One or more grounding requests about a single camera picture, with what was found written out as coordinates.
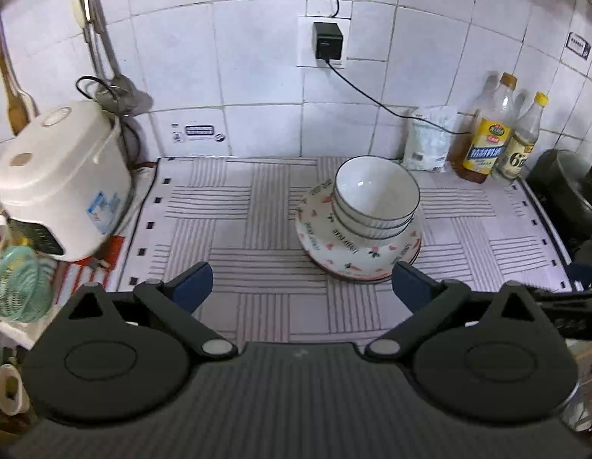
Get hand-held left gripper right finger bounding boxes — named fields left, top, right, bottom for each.
left=365, top=261, right=542, bottom=360

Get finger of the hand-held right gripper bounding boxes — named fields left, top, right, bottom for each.
left=567, top=259, right=592, bottom=293
left=534, top=287, right=592, bottom=342

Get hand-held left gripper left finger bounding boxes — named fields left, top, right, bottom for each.
left=62, top=261, right=238, bottom=360

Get white bowl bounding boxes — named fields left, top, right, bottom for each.
left=335, top=213, right=414, bottom=246
left=333, top=155, right=421, bottom=225
left=331, top=196, right=419, bottom=239

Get floral patterned plates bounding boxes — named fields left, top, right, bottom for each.
left=295, top=179, right=423, bottom=280

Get dark metal pot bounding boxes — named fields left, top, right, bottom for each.
left=527, top=149, right=592, bottom=259

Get striped counter mat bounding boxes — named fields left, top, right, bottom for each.
left=117, top=155, right=574, bottom=345

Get red striped cloth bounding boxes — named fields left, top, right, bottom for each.
left=52, top=234, right=134, bottom=297

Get small vinegar bottle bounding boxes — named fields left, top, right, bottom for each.
left=495, top=92, right=550, bottom=181

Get white salt bag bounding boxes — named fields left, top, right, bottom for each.
left=402, top=106, right=459, bottom=173

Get white label sticker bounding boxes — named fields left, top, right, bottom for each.
left=169, top=122, right=226, bottom=143

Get large cooking oil bottle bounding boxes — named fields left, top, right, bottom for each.
left=462, top=73, right=519, bottom=185

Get green plastic colander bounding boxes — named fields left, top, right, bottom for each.
left=0, top=244, right=55, bottom=323

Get white rice cooker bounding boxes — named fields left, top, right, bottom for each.
left=0, top=100, right=134, bottom=261

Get metal ladle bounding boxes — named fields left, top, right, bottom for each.
left=83, top=0, right=153, bottom=116

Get white round container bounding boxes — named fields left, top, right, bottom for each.
left=0, top=363, right=31, bottom=416

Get wooden spatula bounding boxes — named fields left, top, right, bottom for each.
left=0, top=7, right=39, bottom=135

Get black power adapter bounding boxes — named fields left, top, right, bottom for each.
left=311, top=21, right=344, bottom=61

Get black cooker cord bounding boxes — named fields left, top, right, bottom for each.
left=76, top=75, right=144, bottom=173

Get black adapter cable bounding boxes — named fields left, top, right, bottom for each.
left=326, top=59, right=472, bottom=135

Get grey wall sticker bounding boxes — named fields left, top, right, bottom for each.
left=566, top=32, right=592, bottom=60

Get white wall socket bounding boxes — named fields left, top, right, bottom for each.
left=297, top=15, right=352, bottom=68

